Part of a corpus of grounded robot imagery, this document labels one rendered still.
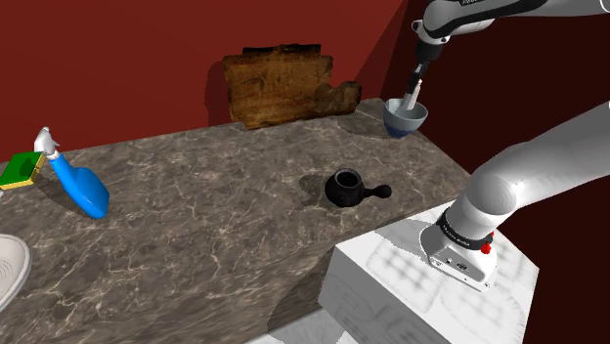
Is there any blue and grey bowl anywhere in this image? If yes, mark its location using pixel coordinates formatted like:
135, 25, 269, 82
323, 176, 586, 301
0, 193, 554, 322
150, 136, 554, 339
382, 97, 429, 140

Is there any brown wooden board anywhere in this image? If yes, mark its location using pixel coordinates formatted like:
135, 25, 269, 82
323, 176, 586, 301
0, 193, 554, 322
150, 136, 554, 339
221, 43, 363, 131

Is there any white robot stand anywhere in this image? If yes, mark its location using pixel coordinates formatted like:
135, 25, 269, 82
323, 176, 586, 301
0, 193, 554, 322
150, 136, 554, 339
317, 201, 541, 344

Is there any blue spray bottle white head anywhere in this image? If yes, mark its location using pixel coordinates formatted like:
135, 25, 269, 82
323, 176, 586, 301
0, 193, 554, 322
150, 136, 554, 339
33, 125, 110, 220

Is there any green and yellow sponge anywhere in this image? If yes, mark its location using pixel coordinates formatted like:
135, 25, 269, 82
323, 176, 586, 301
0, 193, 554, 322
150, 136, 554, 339
0, 150, 47, 192

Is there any white plate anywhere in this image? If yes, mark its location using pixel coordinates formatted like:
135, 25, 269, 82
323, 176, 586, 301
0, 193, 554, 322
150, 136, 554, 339
0, 233, 32, 314

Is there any black pot with side handle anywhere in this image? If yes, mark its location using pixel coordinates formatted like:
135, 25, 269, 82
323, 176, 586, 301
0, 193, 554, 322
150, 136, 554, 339
324, 167, 393, 209

